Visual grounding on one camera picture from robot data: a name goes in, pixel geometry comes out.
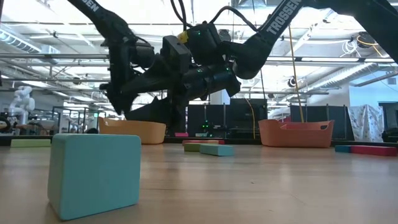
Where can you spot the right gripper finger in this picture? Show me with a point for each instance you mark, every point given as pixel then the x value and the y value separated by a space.
pixel 152 82
pixel 158 112

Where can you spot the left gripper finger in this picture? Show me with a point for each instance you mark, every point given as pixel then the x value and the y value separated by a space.
pixel 119 96

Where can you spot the yellow-orange rectangular block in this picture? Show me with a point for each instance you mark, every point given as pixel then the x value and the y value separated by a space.
pixel 211 142

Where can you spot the red rectangular block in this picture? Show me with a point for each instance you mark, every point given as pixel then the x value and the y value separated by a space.
pixel 221 142
pixel 373 151

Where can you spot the light blue small cube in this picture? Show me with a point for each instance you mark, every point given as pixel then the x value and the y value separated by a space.
pixel 93 177

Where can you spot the green rectangular block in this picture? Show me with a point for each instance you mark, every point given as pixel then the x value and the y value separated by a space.
pixel 31 143
pixel 191 148

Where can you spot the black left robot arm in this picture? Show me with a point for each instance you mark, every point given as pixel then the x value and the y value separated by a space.
pixel 105 21

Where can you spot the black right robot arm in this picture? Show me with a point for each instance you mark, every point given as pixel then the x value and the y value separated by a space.
pixel 273 28

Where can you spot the white column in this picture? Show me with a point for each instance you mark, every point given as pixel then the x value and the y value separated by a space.
pixel 219 99

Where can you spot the yellow plastic bin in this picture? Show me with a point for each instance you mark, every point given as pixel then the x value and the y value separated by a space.
pixel 140 133

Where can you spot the pink flat object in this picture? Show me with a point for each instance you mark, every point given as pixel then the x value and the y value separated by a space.
pixel 181 135

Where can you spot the orange-red rectangular block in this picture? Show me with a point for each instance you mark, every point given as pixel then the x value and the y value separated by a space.
pixel 192 142

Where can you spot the black partition panels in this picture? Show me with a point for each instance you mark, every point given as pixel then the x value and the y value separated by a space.
pixel 239 118

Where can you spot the light blue rectangular block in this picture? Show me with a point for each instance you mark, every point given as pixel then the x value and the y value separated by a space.
pixel 216 150

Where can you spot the orange plastic bin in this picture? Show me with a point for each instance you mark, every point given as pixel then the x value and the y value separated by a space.
pixel 295 135

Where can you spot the dark blue partition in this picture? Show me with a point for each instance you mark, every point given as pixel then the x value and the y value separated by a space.
pixel 342 124

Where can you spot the dark blue rectangular block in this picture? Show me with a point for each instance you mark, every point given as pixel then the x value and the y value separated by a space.
pixel 342 149

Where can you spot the white patterned cloth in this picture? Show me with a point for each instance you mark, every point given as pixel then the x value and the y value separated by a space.
pixel 367 124

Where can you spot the black monitor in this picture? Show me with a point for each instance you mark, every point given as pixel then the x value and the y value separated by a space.
pixel 391 119

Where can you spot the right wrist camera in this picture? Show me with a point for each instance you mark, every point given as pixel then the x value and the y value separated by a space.
pixel 175 54

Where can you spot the silver ceiling duct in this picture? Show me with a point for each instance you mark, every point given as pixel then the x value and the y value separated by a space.
pixel 18 42

